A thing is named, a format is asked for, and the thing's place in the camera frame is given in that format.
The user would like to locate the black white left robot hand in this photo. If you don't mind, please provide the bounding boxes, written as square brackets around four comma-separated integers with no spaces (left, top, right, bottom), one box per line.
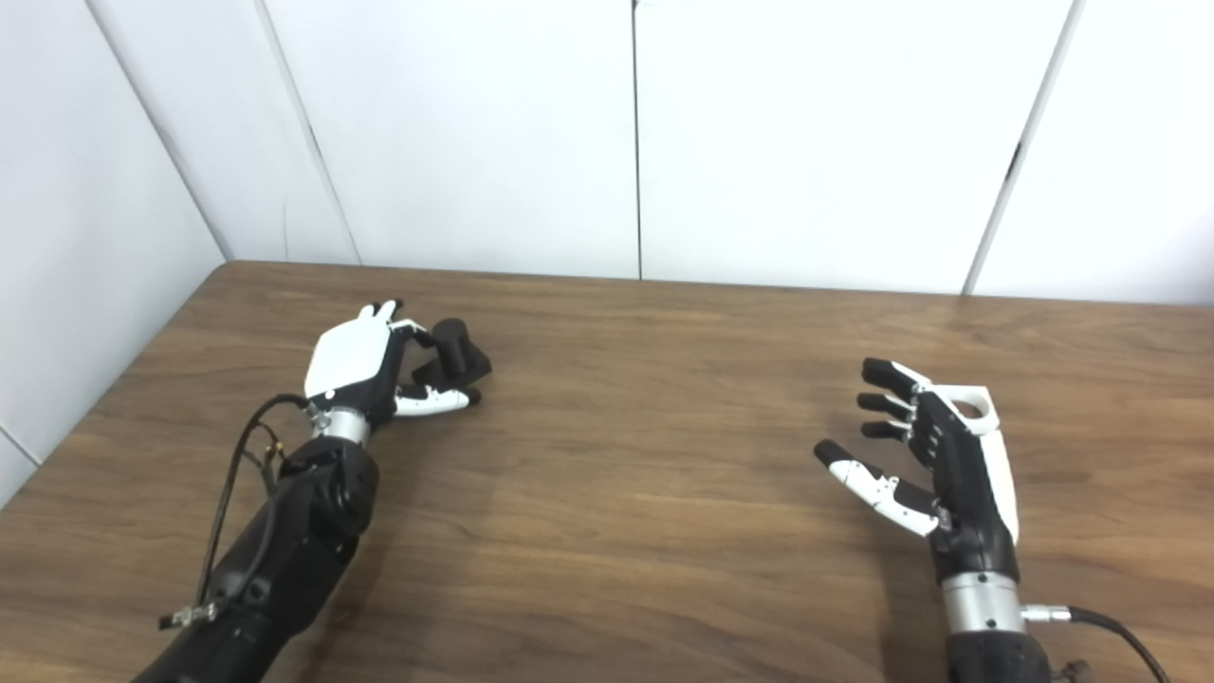
[303,300,483,428]

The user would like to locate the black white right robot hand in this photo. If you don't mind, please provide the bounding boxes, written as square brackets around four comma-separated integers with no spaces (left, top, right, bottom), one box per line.
[814,358,1021,584]

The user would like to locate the white square piece with hole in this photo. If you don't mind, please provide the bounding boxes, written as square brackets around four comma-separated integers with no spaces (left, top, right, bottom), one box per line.
[934,384,1002,437]

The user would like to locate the black peg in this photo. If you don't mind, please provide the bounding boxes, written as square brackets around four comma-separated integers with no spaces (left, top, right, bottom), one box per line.
[410,318,492,388]

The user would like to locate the thin left wrist wire bundle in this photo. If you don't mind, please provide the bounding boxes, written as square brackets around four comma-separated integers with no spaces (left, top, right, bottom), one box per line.
[248,425,287,496]

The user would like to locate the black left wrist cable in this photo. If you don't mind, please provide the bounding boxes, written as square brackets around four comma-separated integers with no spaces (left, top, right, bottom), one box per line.
[159,394,314,632]

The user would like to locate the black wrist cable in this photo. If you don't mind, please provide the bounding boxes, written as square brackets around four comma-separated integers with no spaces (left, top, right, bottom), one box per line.
[1020,603,1172,683]
[159,394,314,632]

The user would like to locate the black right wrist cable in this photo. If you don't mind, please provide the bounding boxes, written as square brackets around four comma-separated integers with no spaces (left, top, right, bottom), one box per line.
[1020,603,1172,683]

